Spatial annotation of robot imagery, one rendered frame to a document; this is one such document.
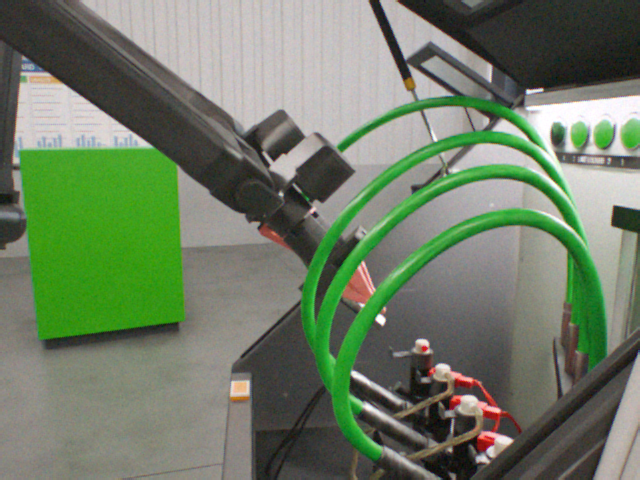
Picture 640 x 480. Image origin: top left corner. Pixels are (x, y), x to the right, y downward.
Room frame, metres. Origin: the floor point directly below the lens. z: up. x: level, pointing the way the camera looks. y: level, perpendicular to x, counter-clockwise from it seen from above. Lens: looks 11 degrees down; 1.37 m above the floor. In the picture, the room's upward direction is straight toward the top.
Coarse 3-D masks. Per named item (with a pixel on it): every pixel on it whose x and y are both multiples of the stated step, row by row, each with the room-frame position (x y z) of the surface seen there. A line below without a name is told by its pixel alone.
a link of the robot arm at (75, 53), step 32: (0, 0) 0.47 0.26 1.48; (32, 0) 0.47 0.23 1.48; (0, 32) 0.48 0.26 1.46; (32, 32) 0.48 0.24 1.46; (64, 32) 0.49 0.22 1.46; (96, 32) 0.52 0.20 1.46; (64, 64) 0.50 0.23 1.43; (96, 64) 0.51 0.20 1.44; (128, 64) 0.53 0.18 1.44; (96, 96) 0.52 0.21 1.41; (128, 96) 0.53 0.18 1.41; (160, 96) 0.55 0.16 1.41; (128, 128) 0.55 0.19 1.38; (160, 128) 0.56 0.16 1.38; (192, 128) 0.57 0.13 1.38; (224, 128) 0.63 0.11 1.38; (192, 160) 0.58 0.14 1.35; (224, 160) 0.59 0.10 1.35; (256, 160) 0.64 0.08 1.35; (224, 192) 0.61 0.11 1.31
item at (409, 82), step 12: (372, 0) 0.99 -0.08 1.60; (384, 12) 0.99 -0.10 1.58; (384, 24) 0.99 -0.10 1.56; (384, 36) 0.99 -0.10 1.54; (396, 48) 0.99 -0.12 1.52; (396, 60) 0.99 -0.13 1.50; (408, 72) 0.99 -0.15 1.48; (408, 84) 0.99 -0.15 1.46; (432, 132) 0.99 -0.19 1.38; (444, 168) 0.99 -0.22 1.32
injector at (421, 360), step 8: (416, 352) 0.66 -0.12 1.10; (416, 360) 0.66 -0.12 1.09; (424, 360) 0.66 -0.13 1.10; (416, 368) 0.66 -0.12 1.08; (424, 368) 0.66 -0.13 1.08; (424, 376) 0.66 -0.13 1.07; (400, 384) 0.66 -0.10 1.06; (416, 384) 0.66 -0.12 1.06; (424, 384) 0.66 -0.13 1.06; (400, 392) 0.66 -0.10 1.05; (408, 392) 0.66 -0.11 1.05; (416, 392) 0.66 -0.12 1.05; (424, 392) 0.66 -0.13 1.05; (408, 400) 0.67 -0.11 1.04; (416, 400) 0.66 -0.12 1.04; (424, 400) 0.66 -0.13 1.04; (424, 408) 0.66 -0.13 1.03; (424, 432) 0.67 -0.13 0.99
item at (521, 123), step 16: (448, 96) 0.74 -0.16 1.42; (464, 96) 0.73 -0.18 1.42; (400, 112) 0.75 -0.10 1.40; (416, 112) 0.75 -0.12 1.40; (496, 112) 0.72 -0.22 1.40; (512, 112) 0.71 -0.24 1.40; (368, 128) 0.76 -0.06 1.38; (528, 128) 0.71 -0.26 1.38; (352, 144) 0.77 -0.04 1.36; (544, 144) 0.70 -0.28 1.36
